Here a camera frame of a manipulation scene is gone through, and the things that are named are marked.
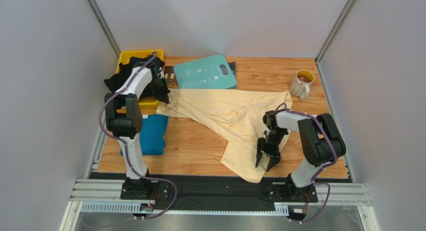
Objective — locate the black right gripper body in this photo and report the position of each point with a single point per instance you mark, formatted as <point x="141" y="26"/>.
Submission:
<point x="270" y="144"/>

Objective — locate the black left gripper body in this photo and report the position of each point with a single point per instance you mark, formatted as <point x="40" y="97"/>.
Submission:
<point x="160" y="89"/>

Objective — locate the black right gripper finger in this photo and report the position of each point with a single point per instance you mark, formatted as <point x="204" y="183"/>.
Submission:
<point x="259" y="153"/>
<point x="273" y="161"/>

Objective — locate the cream t-shirt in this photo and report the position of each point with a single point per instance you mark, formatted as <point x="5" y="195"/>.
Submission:
<point x="235" y="115"/>

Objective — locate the blue t-shirt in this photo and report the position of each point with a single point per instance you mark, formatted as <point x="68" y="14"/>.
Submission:
<point x="152" y="133"/>

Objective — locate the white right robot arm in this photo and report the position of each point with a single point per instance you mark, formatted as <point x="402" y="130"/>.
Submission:
<point x="321" y="141"/>

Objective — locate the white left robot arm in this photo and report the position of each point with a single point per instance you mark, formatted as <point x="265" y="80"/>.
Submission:
<point x="124" y="120"/>

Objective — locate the black t-shirt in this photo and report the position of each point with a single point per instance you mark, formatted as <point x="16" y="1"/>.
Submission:
<point x="116" y="81"/>

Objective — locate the dark Edward Tulane book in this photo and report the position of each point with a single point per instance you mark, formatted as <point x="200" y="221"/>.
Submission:
<point x="170" y="77"/>

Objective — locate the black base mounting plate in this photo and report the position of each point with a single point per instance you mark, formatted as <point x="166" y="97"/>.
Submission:
<point x="214" y="193"/>

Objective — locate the yellow plastic bin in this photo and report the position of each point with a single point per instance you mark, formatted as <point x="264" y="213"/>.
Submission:
<point x="125" y="56"/>

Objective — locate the teal folding board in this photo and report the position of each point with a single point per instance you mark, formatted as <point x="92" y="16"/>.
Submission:
<point x="212" y="72"/>

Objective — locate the white patterned mug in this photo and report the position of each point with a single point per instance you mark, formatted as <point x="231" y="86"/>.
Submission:
<point x="301" y="85"/>

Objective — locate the dark blue book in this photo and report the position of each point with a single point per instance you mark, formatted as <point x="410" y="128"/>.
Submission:
<point x="232" y="66"/>

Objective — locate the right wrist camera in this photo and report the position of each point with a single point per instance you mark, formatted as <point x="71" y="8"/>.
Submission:
<point x="269" y="119"/>

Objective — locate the left aluminium frame post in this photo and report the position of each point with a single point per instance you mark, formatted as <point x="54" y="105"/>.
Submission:
<point x="93" y="5"/>

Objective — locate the aluminium frame post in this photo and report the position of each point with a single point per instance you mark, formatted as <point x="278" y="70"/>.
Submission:
<point x="93" y="5"/>
<point x="343" y="15"/>

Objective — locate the aluminium front frame rail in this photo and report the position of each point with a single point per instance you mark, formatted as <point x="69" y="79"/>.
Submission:
<point x="98" y="195"/>

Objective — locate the right aluminium frame post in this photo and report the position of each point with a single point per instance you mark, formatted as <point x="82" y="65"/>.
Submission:
<point x="343" y="15"/>

